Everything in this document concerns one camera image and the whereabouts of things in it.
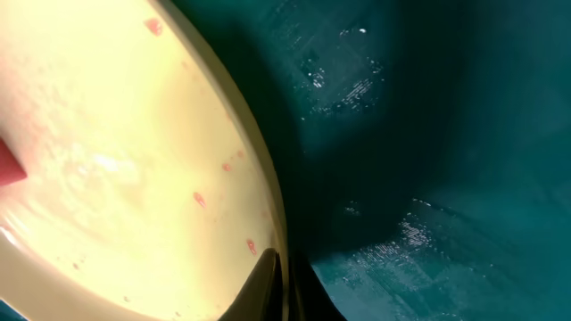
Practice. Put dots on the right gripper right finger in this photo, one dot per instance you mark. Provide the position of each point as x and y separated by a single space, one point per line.
308 299

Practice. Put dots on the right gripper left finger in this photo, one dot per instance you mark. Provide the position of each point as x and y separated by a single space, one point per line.
260 299

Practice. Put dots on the yellow-green plate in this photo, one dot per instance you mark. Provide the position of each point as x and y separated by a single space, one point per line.
150 194

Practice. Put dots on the teal plastic serving tray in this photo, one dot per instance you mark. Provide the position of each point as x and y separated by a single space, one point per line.
421 148

